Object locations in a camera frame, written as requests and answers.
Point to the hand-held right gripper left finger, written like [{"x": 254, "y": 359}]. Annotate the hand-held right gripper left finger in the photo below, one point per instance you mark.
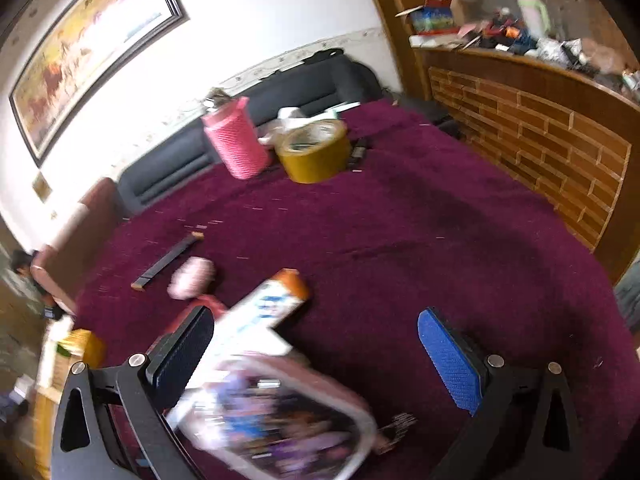
[{"x": 182, "y": 355}]

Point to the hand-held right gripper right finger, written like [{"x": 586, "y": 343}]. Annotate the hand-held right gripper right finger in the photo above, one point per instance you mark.
[{"x": 450, "y": 360}]

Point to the pink fluffy plush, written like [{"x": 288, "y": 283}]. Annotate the pink fluffy plush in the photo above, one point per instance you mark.
[{"x": 190, "y": 277}]

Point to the white ointment box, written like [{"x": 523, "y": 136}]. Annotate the white ointment box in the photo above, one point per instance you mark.
[{"x": 255, "y": 320}]

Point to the black stick with tan ends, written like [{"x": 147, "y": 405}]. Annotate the black stick with tan ends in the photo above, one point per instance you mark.
[{"x": 165, "y": 262}]

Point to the gold cardboard box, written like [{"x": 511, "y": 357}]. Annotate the gold cardboard box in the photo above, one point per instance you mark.
[{"x": 87, "y": 347}]

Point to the cartoon print pouch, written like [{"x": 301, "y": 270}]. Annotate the cartoon print pouch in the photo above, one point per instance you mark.
[{"x": 280, "y": 420}]

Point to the maroon velvet tablecloth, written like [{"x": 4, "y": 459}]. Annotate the maroon velvet tablecloth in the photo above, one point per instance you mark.
[{"x": 400, "y": 235}]

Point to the brown armchair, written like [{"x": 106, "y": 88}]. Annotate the brown armchair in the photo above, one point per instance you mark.
[{"x": 90, "y": 215}]

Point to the grey cloth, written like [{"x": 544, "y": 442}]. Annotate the grey cloth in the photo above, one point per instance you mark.
[{"x": 629, "y": 300}]

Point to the pink knitted sleeve bottle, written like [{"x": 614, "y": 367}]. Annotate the pink knitted sleeve bottle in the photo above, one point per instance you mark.
[{"x": 235, "y": 140}]

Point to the small black device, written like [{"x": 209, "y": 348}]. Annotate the small black device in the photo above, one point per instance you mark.
[{"x": 359, "y": 152}]

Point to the yellow tape roll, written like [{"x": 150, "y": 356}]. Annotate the yellow tape roll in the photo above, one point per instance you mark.
[{"x": 315, "y": 165}]

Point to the wooden counter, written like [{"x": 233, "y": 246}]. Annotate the wooden counter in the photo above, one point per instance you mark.
[{"x": 525, "y": 125}]

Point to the white crumpled plastic bag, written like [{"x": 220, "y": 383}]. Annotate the white crumpled plastic bag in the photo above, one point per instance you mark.
[{"x": 290, "y": 120}]

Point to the black leather sofa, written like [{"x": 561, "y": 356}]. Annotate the black leather sofa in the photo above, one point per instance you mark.
[{"x": 300, "y": 85}]

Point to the pile of assorted small items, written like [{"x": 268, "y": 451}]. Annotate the pile of assorted small items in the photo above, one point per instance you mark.
[{"x": 550, "y": 47}]

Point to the open red blue box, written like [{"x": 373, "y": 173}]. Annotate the open red blue box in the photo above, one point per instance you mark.
[{"x": 437, "y": 15}]

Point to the pale green tumbler with straw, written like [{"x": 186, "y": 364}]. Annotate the pale green tumbler with straw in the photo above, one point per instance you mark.
[{"x": 532, "y": 12}]

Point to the small wall plaque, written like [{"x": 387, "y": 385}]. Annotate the small wall plaque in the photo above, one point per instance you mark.
[{"x": 42, "y": 187}]

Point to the framed wall painting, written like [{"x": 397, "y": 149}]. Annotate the framed wall painting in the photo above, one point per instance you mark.
[{"x": 90, "y": 45}]

